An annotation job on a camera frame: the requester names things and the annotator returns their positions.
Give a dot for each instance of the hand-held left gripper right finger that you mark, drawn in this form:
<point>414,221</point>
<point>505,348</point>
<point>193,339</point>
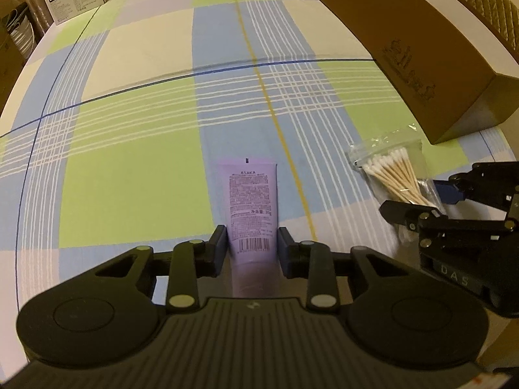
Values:
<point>283,255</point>

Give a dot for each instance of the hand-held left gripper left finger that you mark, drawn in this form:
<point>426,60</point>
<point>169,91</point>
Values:
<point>221,251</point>

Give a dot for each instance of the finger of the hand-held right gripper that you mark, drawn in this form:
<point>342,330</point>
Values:
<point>413,214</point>
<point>486,182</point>

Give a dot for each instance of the cotton swab bag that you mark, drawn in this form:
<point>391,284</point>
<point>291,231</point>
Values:
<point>389,170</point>

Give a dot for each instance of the purple tube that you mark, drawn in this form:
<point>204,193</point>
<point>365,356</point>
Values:
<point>251,194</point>

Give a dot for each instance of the brown storage box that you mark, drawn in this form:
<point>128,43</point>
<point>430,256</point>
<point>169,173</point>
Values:
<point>405,28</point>

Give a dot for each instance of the plaid tablecloth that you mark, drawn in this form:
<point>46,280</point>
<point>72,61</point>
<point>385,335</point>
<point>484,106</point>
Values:
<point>121,150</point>

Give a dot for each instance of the quilted chair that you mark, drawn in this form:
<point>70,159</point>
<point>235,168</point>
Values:
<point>494,8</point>

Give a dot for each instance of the brown cardboard box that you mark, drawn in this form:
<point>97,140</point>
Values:
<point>6,60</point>

